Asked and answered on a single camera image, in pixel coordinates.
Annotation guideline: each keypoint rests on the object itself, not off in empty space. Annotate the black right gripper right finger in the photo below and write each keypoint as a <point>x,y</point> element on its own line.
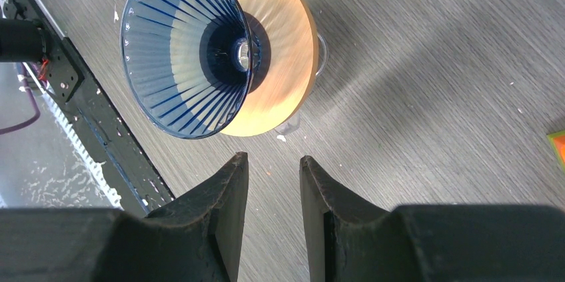
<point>350,239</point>

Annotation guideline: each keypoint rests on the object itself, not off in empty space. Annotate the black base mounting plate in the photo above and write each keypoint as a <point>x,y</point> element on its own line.
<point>117,161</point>

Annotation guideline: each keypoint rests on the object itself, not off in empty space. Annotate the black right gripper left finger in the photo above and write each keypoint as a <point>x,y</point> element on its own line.
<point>196,237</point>

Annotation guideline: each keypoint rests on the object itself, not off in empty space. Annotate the blue glass dripper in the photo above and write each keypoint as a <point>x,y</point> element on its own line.
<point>189,63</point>

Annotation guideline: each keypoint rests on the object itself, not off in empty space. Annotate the orange plastic holder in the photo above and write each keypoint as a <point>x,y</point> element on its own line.
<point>557,142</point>

